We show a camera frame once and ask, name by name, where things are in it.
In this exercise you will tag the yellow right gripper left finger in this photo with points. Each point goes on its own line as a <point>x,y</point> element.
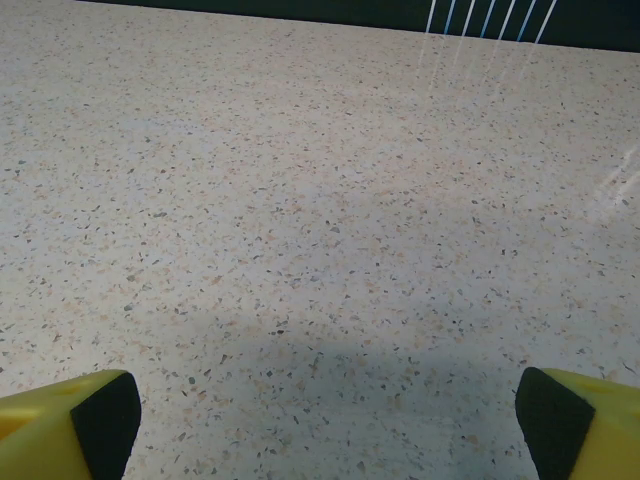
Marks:
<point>40,435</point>

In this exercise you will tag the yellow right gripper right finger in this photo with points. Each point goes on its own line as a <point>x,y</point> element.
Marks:
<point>600,435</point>

